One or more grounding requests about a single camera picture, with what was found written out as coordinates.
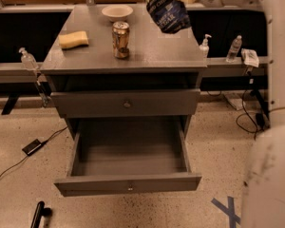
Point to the closed grey top drawer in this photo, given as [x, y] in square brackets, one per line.
[86, 104]

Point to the blue chip bag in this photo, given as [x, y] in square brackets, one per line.
[169, 15]

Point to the clear water bottle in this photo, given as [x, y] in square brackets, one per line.
[234, 49]

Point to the gold soda can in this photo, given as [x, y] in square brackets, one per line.
[120, 36]

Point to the left clear sanitizer bottle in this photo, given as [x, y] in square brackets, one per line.
[28, 59]

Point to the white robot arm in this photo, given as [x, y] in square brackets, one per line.
[263, 198]

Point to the right white sanitizer bottle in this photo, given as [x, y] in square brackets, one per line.
[204, 45]

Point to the white ceramic bowl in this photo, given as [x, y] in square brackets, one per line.
[116, 13]

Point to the grey drawer cabinet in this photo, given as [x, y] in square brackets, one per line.
[156, 61]

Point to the crumpled white paper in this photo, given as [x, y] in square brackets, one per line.
[249, 57]

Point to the yellow sponge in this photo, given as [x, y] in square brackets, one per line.
[72, 40]

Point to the black object bottom left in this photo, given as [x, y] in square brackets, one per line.
[40, 211]

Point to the open grey middle drawer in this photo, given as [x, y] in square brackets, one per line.
[128, 155]

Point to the grey shelf rail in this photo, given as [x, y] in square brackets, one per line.
[216, 67]

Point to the black power adapter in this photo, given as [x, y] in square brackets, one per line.
[32, 147]

